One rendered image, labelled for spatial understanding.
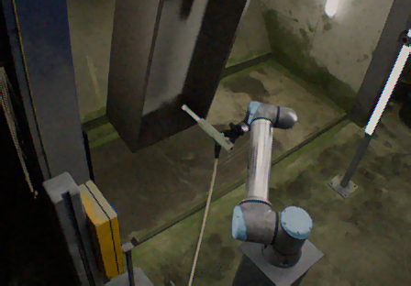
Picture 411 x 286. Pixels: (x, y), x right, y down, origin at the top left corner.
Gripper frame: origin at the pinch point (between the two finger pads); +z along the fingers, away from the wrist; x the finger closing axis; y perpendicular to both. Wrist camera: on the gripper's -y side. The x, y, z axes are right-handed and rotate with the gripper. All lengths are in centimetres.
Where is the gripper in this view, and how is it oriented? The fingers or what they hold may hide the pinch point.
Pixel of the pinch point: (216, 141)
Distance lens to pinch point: 248.2
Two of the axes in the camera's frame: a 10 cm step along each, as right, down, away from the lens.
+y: -1.0, 6.8, 7.2
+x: -6.5, -5.9, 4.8
